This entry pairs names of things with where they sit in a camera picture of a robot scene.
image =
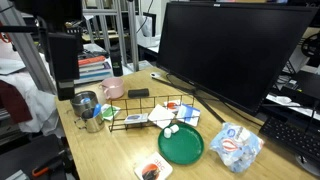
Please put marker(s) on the grey aluminium beam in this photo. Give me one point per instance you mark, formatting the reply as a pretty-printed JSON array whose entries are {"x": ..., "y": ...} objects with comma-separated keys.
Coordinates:
[{"x": 26, "y": 50}]

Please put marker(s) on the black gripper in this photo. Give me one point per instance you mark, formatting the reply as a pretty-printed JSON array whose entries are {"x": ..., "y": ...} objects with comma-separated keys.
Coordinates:
[{"x": 63, "y": 55}]

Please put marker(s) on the blue spoon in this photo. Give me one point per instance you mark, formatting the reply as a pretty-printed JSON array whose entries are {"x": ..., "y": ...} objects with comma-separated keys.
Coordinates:
[{"x": 96, "y": 110}]

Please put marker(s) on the white blue book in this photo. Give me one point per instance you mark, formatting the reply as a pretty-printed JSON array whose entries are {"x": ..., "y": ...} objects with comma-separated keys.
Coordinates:
[{"x": 93, "y": 76}]

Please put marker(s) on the black keyboard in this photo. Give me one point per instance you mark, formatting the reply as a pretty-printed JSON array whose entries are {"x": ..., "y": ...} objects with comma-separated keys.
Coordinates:
[{"x": 290, "y": 136}]

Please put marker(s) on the aluminium frame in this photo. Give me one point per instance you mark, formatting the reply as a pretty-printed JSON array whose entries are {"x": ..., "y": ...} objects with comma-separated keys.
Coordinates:
[{"x": 132, "y": 33}]

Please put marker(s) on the grey round stand base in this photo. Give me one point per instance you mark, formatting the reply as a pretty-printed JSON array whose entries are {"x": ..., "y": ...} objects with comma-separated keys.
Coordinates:
[{"x": 310, "y": 165}]

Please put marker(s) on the plastic bag blue white items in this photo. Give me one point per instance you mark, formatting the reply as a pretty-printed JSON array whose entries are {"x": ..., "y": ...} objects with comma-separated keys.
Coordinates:
[{"x": 236, "y": 146}]

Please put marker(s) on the small white cylinder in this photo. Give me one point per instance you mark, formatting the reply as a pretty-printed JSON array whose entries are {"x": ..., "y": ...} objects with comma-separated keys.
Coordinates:
[
  {"x": 174, "y": 128},
  {"x": 167, "y": 133}
]

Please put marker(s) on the black flat case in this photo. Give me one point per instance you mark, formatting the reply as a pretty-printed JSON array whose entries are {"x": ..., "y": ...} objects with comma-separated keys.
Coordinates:
[{"x": 306, "y": 88}]

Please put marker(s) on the black round object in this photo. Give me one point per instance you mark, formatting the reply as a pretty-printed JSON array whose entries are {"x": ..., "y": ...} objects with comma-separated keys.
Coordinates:
[{"x": 311, "y": 48}]

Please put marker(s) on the white abc book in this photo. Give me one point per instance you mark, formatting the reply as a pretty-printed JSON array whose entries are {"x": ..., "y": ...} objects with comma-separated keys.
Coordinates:
[{"x": 153, "y": 166}]

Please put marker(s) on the black computer monitor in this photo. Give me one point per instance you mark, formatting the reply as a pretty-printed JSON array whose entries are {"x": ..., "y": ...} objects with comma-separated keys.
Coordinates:
[{"x": 233, "y": 50}]

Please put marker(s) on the orange book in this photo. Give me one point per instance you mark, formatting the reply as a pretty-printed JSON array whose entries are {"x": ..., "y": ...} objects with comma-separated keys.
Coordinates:
[{"x": 91, "y": 61}]

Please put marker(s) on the white card blue stripes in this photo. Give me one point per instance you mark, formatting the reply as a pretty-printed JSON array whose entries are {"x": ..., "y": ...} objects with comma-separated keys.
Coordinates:
[{"x": 188, "y": 115}]

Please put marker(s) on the pink mug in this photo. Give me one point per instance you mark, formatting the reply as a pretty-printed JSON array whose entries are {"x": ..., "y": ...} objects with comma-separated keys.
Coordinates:
[{"x": 113, "y": 88}]

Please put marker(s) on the small blue white object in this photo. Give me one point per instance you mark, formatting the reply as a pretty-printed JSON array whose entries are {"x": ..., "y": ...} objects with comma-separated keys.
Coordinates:
[{"x": 85, "y": 100}]

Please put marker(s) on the black rectangular block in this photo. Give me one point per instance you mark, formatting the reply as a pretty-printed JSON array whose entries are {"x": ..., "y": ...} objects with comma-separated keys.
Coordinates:
[{"x": 138, "y": 93}]

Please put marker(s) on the white papers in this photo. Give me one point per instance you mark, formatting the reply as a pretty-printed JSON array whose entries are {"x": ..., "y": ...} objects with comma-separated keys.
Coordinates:
[{"x": 283, "y": 100}]

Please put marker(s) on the black chair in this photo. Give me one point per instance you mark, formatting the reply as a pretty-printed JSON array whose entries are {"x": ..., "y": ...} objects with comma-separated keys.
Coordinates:
[{"x": 26, "y": 156}]

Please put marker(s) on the white card orange circle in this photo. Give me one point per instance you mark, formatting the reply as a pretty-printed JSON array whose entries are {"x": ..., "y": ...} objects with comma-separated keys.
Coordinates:
[{"x": 171, "y": 105}]

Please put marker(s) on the white cloth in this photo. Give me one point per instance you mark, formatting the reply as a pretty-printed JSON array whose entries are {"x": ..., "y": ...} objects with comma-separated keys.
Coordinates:
[{"x": 36, "y": 106}]

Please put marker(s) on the white card blue picture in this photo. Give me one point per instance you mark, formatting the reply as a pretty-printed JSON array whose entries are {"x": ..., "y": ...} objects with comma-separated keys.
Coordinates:
[{"x": 136, "y": 118}]

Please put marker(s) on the black bottle green label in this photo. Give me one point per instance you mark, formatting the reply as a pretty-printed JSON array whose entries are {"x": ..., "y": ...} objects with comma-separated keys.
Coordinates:
[{"x": 116, "y": 61}]

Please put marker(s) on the purple book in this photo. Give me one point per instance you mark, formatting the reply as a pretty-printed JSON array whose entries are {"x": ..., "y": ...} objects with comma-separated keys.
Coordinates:
[{"x": 95, "y": 67}]

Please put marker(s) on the dark red cloth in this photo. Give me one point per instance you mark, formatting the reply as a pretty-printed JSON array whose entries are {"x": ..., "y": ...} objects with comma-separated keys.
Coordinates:
[{"x": 11, "y": 101}]

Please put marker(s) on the green plate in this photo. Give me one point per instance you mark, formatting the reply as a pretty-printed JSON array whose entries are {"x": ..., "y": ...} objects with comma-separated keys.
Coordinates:
[{"x": 183, "y": 146}]

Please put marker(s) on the black horizontal bar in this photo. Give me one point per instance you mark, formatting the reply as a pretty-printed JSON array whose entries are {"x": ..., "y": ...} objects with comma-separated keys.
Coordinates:
[{"x": 20, "y": 29}]

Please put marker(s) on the white card green circle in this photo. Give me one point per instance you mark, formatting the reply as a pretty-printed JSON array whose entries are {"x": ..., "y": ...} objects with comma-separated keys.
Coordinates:
[{"x": 110, "y": 112}]

